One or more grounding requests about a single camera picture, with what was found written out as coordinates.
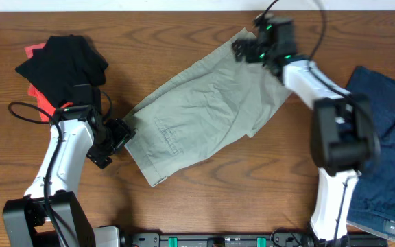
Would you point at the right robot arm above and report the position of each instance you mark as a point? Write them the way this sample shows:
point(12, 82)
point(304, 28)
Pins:
point(342, 138)

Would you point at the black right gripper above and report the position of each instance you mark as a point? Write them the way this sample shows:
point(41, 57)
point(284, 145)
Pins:
point(247, 50)

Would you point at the black folded garment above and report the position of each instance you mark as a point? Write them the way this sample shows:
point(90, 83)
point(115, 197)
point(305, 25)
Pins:
point(62, 64)

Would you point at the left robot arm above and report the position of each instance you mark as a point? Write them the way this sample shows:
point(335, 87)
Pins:
point(49, 213)

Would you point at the khaki green shorts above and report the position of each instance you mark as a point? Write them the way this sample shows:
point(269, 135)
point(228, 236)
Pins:
point(206, 107)

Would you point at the dark blue denim jeans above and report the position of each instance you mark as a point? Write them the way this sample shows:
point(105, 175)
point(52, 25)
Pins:
point(372, 208)

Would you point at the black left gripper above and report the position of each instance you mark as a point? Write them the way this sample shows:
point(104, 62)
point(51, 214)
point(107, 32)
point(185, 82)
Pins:
point(116, 138)

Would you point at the red folded garment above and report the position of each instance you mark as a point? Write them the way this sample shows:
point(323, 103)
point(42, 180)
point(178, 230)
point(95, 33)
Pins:
point(39, 99)

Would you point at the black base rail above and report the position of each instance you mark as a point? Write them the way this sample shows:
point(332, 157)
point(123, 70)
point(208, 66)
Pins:
point(218, 240)

